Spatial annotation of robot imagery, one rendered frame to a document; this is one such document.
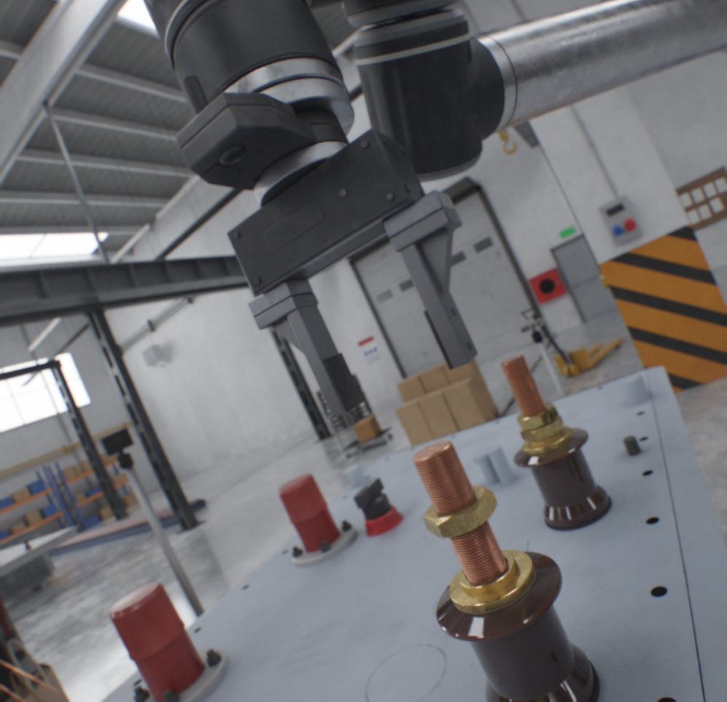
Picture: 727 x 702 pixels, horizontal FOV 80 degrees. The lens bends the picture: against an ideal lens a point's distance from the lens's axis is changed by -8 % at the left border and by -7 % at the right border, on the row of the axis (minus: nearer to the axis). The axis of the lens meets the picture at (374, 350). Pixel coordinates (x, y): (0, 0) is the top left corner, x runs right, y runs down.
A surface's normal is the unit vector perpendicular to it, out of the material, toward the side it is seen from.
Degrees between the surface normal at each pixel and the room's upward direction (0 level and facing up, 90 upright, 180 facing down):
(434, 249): 90
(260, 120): 90
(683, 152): 90
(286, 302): 90
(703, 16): 110
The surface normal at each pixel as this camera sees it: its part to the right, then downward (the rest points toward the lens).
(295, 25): 0.56, -0.26
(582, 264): -0.46, 0.21
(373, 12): -0.56, 0.60
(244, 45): -0.02, 0.00
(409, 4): -0.02, 0.61
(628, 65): 0.56, 0.69
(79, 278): 0.78, -0.37
